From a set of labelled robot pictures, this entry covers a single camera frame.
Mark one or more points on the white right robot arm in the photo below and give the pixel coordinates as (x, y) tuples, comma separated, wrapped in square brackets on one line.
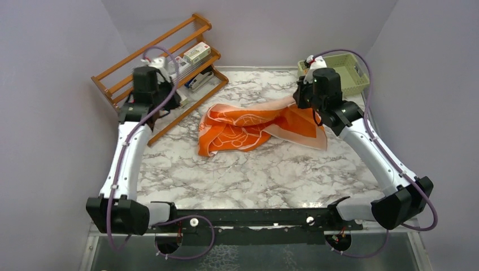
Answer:
[(405, 194)]

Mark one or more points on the wooden shelf rack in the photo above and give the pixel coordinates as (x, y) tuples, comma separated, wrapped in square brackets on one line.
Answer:
[(118, 94)]

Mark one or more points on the blue white stapler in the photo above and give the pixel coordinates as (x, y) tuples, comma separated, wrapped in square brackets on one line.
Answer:
[(199, 80)]

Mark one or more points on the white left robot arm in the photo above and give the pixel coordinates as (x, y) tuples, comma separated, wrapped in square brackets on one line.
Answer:
[(115, 210)]

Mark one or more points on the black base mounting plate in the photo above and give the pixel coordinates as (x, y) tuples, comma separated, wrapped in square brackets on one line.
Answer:
[(243, 227)]

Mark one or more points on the green plastic basket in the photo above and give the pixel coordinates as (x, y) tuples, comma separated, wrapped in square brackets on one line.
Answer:
[(353, 79)]

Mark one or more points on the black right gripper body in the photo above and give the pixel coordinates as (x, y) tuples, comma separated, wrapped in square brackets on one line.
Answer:
[(305, 97)]

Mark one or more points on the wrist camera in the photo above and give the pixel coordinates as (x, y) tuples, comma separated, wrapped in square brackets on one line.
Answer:
[(313, 63), (159, 63)]

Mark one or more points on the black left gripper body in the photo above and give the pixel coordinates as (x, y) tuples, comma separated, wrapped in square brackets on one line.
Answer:
[(167, 88)]

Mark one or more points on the small white box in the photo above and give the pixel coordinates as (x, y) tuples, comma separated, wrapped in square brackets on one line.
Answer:
[(197, 53)]

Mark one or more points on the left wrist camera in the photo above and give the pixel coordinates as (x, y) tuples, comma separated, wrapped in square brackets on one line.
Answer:
[(159, 63)]

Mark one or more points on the large flat white box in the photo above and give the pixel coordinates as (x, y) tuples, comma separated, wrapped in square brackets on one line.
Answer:
[(183, 65)]

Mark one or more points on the orange white towel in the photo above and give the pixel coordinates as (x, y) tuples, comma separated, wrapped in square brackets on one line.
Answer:
[(227, 128)]

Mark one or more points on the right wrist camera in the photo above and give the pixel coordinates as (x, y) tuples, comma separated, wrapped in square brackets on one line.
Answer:
[(313, 63)]

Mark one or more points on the aluminium rail frame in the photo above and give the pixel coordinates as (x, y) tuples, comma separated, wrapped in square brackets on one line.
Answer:
[(372, 248)]

